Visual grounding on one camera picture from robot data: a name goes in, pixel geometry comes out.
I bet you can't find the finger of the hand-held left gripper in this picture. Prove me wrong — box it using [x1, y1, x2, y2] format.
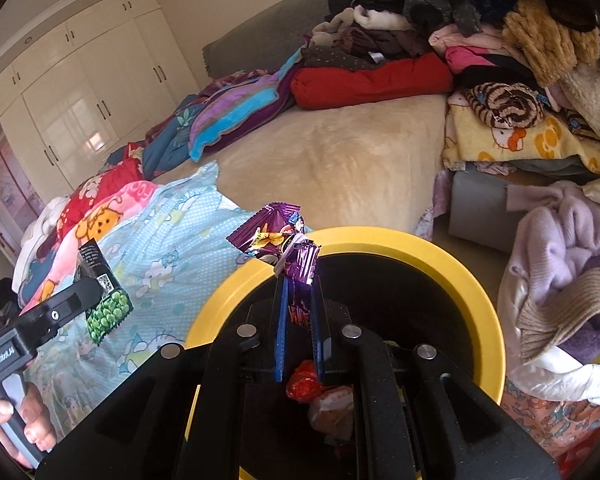
[42, 276, 106, 333]

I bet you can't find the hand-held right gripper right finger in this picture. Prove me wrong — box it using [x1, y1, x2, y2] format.
[313, 275, 562, 480]

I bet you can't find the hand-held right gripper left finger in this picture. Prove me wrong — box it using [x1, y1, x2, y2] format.
[32, 274, 289, 480]

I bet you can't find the black green snack packet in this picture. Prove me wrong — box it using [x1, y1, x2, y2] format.
[74, 239, 134, 347]

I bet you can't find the red crinkled snack wrapper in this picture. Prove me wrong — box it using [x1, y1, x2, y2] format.
[286, 360, 323, 403]

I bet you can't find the purple snack wrapper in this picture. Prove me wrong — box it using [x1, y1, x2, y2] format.
[226, 201, 322, 331]

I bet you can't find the yellow rimmed black trash bin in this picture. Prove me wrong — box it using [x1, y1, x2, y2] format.
[185, 226, 506, 480]

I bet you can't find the person's left hand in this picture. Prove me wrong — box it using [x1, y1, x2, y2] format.
[0, 390, 59, 466]

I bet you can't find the white cloth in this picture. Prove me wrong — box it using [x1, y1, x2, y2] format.
[12, 195, 71, 291]

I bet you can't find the pink cartoon blanket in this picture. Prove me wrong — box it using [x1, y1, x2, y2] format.
[17, 180, 161, 311]

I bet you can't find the light blue cat print blanket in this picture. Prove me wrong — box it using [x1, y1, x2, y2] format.
[27, 160, 266, 436]

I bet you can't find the red floral quilt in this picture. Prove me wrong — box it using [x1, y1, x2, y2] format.
[55, 157, 146, 231]

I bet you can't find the pink cartoon sliding door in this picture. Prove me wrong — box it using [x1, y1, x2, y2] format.
[0, 140, 46, 256]

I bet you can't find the beige bed sheet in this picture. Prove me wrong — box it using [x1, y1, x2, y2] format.
[215, 92, 451, 241]

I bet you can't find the grey storage box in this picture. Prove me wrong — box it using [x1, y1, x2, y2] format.
[450, 170, 536, 253]

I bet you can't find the blue floral quilt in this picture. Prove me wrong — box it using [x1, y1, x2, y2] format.
[105, 92, 216, 181]

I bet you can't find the purple striped pillow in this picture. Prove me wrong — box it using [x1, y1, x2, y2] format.
[187, 47, 306, 161]

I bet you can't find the white glossy wardrobe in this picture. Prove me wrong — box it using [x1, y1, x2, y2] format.
[0, 0, 201, 176]

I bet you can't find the cream cloth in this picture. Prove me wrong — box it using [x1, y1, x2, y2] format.
[497, 270, 600, 408]

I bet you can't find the maroon floral blanket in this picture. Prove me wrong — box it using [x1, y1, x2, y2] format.
[200, 67, 281, 101]

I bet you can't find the red cushion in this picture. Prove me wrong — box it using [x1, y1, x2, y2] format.
[290, 52, 453, 111]

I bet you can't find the beige ribbed knit garment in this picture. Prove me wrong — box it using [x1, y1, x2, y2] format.
[517, 265, 600, 366]

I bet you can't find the pink patterned cloth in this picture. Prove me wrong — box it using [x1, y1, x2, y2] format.
[502, 380, 600, 467]

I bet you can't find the lavender sweater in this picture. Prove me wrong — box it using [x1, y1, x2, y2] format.
[505, 180, 600, 311]

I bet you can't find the yellow cartoon blanket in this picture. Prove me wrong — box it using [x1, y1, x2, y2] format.
[442, 87, 600, 176]

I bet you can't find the grey fabric headboard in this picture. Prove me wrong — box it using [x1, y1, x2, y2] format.
[202, 0, 341, 86]

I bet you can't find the tiger striped cloth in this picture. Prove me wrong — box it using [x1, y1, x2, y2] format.
[465, 82, 546, 128]

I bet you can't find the pile of assorted clothes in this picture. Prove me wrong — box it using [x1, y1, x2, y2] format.
[305, 0, 600, 153]

